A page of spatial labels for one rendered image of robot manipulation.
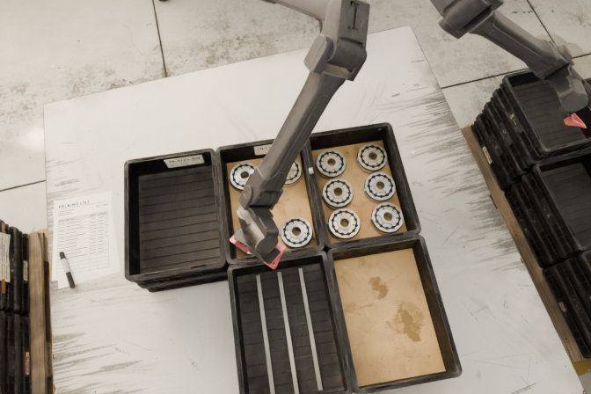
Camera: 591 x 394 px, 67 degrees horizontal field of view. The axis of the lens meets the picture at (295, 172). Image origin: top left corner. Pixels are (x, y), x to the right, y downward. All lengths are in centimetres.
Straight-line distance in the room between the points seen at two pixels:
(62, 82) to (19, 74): 29
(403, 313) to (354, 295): 15
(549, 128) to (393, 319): 124
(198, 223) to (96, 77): 171
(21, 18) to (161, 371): 262
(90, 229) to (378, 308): 104
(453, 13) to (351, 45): 22
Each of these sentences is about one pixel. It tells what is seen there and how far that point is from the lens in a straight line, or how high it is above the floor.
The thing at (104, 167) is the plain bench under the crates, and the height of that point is 70.
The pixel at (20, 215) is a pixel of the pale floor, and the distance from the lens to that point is 280.
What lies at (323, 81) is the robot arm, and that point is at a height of 154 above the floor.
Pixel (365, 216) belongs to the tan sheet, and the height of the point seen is 83.
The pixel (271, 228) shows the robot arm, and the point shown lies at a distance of 103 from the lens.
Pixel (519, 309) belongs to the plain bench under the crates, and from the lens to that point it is 173.
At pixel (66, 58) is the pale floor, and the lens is 323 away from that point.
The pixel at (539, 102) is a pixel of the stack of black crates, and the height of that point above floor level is 49.
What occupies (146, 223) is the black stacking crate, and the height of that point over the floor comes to 83.
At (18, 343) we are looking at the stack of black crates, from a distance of 232.
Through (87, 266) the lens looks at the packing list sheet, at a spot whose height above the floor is 70.
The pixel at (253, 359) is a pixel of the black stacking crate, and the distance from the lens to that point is 143.
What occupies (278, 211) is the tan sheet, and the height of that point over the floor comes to 83.
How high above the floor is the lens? 225
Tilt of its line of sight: 66 degrees down
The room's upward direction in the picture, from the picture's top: 1 degrees counter-clockwise
